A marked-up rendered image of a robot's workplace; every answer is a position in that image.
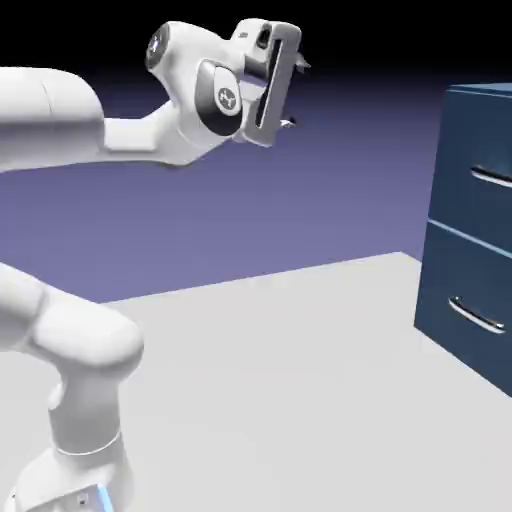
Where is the curved silver handle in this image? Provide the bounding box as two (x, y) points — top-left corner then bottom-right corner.
(470, 165), (512, 189)
(447, 296), (506, 335)

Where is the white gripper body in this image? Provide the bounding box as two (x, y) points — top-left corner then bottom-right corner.
(242, 22), (302, 149)

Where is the blue cabinet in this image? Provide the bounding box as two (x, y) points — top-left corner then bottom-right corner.
(413, 82), (512, 399)

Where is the blue drawer front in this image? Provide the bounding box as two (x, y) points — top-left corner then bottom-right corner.
(413, 219), (512, 399)
(427, 88), (512, 257)

